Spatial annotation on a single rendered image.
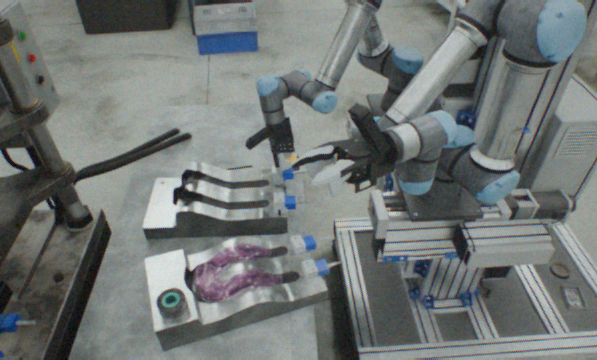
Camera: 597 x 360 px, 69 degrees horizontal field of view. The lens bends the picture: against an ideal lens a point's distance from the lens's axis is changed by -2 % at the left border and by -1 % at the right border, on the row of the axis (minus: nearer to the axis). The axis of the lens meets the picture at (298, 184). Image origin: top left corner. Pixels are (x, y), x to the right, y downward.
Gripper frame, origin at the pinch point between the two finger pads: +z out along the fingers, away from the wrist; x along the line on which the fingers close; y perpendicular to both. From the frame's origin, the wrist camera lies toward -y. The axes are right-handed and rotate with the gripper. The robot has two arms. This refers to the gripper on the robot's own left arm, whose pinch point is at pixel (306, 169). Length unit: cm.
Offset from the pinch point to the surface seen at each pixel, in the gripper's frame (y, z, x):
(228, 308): 55, 15, 24
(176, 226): 51, 18, 64
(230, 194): 49, -4, 67
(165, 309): 48, 31, 27
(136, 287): 59, 37, 52
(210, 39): 82, -99, 365
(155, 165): 51, 14, 109
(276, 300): 56, 2, 20
